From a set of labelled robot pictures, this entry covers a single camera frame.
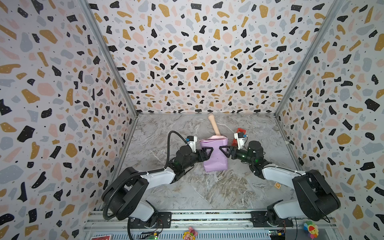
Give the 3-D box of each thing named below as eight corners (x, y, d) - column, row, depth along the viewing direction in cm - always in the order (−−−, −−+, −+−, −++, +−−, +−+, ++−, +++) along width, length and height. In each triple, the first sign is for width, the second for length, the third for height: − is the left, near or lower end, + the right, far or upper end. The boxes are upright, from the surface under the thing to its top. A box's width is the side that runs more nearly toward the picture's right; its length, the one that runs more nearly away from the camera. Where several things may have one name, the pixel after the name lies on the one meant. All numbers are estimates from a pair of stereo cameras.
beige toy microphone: (216, 135, 111) (216, 133, 108) (208, 118, 122) (208, 115, 120) (221, 134, 112) (221, 132, 109) (212, 117, 123) (213, 114, 121)
